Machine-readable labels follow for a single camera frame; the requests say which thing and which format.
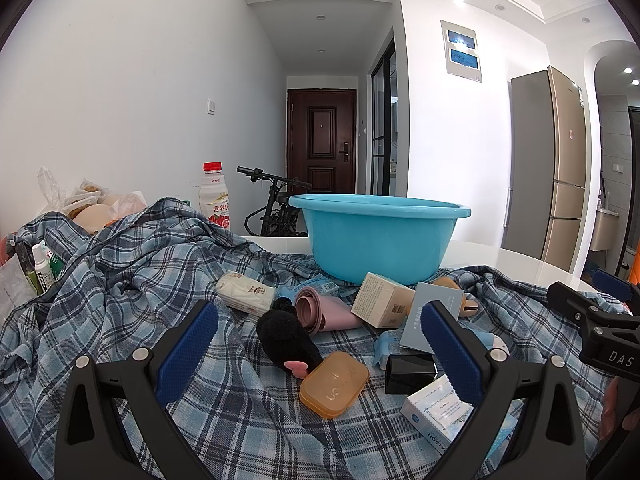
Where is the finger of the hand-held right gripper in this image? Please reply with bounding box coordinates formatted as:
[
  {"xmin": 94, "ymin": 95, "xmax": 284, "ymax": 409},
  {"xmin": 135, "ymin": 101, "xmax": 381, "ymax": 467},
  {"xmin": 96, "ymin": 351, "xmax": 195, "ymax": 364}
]
[
  {"xmin": 546, "ymin": 281, "xmax": 640, "ymax": 333},
  {"xmin": 592, "ymin": 269, "xmax": 633, "ymax": 302}
]

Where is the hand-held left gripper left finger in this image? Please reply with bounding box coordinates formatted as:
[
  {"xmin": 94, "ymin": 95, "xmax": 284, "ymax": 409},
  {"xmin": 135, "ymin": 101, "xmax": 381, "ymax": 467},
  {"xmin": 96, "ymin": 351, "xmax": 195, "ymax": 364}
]
[{"xmin": 54, "ymin": 300, "xmax": 219, "ymax": 480}]

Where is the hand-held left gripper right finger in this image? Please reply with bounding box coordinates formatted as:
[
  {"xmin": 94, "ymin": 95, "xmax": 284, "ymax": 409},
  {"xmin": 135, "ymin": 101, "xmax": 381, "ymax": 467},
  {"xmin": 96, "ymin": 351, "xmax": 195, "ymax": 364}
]
[{"xmin": 419, "ymin": 300, "xmax": 586, "ymax": 480}]

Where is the black small box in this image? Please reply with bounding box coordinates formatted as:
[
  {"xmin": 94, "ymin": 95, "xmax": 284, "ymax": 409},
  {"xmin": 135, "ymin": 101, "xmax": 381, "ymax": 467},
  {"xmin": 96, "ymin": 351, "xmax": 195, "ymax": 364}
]
[{"xmin": 385, "ymin": 353, "xmax": 438, "ymax": 395}]

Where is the grey-blue box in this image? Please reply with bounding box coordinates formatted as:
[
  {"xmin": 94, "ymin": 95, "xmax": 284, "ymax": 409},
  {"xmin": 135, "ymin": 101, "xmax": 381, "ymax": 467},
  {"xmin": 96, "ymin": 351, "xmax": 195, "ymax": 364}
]
[{"xmin": 399, "ymin": 281, "xmax": 467, "ymax": 353}]

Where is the light blue printed box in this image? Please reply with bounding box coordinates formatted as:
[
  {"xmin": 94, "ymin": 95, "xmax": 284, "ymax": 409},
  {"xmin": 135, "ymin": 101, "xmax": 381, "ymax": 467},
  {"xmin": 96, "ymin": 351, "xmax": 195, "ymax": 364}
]
[{"xmin": 400, "ymin": 374, "xmax": 476, "ymax": 443}]

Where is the black plush toy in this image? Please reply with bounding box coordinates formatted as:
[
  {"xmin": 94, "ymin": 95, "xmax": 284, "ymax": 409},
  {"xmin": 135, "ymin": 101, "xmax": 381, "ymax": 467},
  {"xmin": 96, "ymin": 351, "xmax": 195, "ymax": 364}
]
[{"xmin": 256, "ymin": 309, "xmax": 325, "ymax": 379}]

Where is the blue plastic basin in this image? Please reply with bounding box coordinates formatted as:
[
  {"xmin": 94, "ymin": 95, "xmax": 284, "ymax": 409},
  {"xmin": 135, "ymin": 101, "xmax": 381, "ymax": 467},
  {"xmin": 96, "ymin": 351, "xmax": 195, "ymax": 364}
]
[{"xmin": 288, "ymin": 194, "xmax": 472, "ymax": 286}]

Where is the white desktop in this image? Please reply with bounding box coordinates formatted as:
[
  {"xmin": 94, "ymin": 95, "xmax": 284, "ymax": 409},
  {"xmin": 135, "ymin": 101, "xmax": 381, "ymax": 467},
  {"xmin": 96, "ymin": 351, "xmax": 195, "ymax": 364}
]
[{"xmin": 235, "ymin": 234, "xmax": 626, "ymax": 303}]

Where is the person's right hand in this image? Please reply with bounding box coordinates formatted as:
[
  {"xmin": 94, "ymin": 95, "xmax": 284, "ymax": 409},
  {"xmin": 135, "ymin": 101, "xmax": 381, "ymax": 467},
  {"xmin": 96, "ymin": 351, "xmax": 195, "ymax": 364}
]
[{"xmin": 600, "ymin": 376, "xmax": 640, "ymax": 442}]

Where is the beige cat-face plastic case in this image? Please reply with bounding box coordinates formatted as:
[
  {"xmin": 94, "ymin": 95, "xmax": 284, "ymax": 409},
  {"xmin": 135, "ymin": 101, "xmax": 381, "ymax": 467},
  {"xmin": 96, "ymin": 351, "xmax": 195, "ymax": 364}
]
[{"xmin": 432, "ymin": 276, "xmax": 481, "ymax": 318}]

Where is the beige sink cabinet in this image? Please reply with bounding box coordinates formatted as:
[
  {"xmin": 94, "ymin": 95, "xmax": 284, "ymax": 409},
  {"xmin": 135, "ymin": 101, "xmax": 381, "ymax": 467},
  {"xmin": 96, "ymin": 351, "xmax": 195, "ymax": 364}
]
[{"xmin": 590, "ymin": 207, "xmax": 621, "ymax": 253}]

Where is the blue wet wipe packet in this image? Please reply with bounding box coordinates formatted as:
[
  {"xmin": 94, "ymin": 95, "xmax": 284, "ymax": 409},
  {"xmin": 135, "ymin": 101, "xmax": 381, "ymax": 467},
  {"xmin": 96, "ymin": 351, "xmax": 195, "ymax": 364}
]
[
  {"xmin": 372, "ymin": 330, "xmax": 407, "ymax": 368},
  {"xmin": 276, "ymin": 280, "xmax": 342, "ymax": 302}
]

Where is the beige cardboard box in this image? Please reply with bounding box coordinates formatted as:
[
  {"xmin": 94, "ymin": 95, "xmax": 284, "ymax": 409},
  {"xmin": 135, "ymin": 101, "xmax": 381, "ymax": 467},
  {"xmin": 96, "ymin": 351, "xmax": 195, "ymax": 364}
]
[{"xmin": 351, "ymin": 272, "xmax": 417, "ymax": 329}]

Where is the white tissue pack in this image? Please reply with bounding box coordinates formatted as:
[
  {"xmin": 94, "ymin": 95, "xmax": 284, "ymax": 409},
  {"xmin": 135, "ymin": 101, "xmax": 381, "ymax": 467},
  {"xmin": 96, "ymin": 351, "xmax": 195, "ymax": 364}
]
[{"xmin": 215, "ymin": 271, "xmax": 277, "ymax": 317}]

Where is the blue plaid shirt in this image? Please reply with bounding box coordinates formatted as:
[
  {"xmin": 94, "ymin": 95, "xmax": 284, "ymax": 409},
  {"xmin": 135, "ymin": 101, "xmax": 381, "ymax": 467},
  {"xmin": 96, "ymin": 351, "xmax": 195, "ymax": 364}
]
[{"xmin": 0, "ymin": 197, "xmax": 631, "ymax": 480}]

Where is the orange translucent soap box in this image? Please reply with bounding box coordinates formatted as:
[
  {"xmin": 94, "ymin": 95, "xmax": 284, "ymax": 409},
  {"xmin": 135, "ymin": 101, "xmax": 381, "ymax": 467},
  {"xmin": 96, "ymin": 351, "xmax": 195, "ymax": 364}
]
[{"xmin": 299, "ymin": 351, "xmax": 371, "ymax": 420}]

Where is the gold refrigerator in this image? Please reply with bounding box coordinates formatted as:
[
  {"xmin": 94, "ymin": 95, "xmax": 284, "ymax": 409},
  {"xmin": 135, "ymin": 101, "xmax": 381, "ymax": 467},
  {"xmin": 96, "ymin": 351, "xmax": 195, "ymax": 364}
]
[{"xmin": 502, "ymin": 65, "xmax": 588, "ymax": 275}]

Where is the red-capped milk drink bottle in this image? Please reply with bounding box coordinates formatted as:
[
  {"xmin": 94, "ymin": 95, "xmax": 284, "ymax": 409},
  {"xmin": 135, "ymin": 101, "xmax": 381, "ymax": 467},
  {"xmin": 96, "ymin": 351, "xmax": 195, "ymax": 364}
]
[{"xmin": 199, "ymin": 161, "xmax": 232, "ymax": 233}]

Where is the green white packet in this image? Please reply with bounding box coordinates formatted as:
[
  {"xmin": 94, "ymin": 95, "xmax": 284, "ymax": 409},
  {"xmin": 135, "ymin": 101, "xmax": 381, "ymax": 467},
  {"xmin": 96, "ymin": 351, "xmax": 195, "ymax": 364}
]
[{"xmin": 44, "ymin": 239, "xmax": 67, "ymax": 281}]

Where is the black bicycle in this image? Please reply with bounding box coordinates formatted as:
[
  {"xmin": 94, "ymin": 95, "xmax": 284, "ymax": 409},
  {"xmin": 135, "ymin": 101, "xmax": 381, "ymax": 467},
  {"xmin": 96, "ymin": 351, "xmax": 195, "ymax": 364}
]
[{"xmin": 236, "ymin": 166, "xmax": 313, "ymax": 237}]

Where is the plastic bag of bread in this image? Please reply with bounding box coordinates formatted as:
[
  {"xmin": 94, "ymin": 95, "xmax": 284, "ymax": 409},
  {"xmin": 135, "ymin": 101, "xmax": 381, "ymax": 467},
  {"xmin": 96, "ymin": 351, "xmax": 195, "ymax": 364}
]
[{"xmin": 37, "ymin": 165, "xmax": 148, "ymax": 235}]

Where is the black-framed glass sliding door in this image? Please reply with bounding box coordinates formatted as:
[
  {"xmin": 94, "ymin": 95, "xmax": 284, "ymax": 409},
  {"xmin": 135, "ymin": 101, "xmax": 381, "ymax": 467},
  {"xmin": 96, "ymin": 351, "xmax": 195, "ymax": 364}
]
[{"xmin": 371, "ymin": 40, "xmax": 399, "ymax": 197}]

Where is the dark brown entrance door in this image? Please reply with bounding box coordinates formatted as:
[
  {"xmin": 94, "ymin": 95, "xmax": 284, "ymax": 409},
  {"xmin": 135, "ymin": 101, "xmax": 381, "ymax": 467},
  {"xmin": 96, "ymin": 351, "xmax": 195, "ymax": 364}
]
[{"xmin": 287, "ymin": 89, "xmax": 357, "ymax": 196}]

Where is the white wall panel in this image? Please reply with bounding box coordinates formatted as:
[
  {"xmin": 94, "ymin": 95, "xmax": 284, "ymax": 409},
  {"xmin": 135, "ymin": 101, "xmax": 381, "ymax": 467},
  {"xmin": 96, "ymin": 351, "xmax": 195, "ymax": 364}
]
[{"xmin": 441, "ymin": 20, "xmax": 483, "ymax": 82}]

